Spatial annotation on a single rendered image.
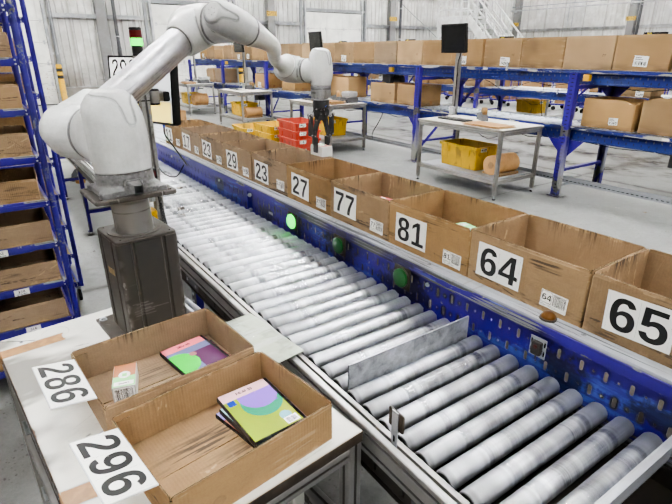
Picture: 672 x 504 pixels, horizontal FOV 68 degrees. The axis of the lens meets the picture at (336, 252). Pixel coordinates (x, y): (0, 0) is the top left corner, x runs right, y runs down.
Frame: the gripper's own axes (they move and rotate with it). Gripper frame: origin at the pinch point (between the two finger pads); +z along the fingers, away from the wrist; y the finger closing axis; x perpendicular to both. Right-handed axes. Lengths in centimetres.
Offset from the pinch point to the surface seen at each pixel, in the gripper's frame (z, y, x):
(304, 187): 19.5, 8.3, -2.2
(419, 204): 16, -7, 59
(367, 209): 18.2, 8.1, 45.6
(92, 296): 117, 90, -153
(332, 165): 15.4, -19.5, -19.4
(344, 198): 17.3, 8.2, 30.1
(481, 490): 42, 60, 150
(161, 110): -15, 57, -47
